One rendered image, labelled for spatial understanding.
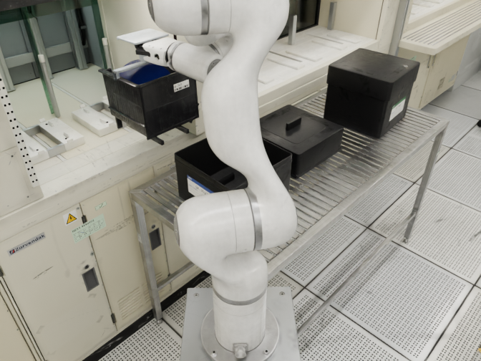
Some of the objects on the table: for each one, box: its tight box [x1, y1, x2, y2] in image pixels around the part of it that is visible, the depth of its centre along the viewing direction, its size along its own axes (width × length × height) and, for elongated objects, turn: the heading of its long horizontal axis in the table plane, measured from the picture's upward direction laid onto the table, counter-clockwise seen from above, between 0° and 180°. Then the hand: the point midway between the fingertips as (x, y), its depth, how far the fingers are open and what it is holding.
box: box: [324, 48, 420, 138], centre depth 183 cm, size 29×29×25 cm
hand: (144, 43), depth 127 cm, fingers closed on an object, 3 cm apart
